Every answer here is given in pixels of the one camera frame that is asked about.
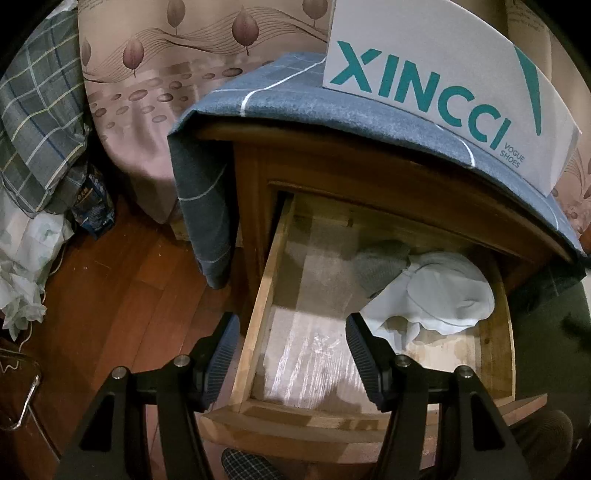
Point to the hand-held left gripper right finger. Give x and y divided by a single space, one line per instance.
362 364

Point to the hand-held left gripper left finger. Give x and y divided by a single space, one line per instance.
221 364

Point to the wooden drawer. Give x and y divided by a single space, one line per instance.
268 295

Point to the grey knit underwear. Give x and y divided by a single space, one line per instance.
381 267

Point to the pale blue underwear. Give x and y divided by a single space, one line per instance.
438 295

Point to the white shoe box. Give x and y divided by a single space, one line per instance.
438 46

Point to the clear drawer liner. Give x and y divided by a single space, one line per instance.
314 323

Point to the checked slipper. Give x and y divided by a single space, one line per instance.
249 466

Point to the wooden nightstand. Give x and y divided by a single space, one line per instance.
346 161

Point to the blue packet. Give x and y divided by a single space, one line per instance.
92 203

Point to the white floral cloth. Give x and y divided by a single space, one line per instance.
23 258

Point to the leaf print curtain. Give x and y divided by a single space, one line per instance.
184 92

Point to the blue checked cloth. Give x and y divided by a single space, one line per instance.
286 92

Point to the grey plaid blanket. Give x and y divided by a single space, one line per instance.
37 115

